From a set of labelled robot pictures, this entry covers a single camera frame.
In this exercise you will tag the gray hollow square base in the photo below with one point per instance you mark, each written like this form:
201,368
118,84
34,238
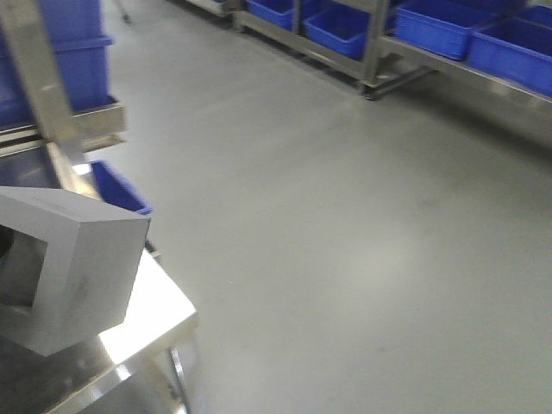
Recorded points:
73,262

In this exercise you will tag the stainless steel rack frame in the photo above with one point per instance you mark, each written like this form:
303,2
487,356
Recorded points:
31,53

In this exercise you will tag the blue bin beside table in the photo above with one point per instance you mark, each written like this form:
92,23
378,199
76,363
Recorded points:
115,189

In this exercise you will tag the blue plastic bin right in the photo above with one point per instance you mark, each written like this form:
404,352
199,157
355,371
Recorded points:
76,30

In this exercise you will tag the distant steel shelving rack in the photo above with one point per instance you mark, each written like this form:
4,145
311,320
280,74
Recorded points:
387,63

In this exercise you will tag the blue bin on shelf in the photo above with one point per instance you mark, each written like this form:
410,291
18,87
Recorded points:
441,27
339,28
516,50

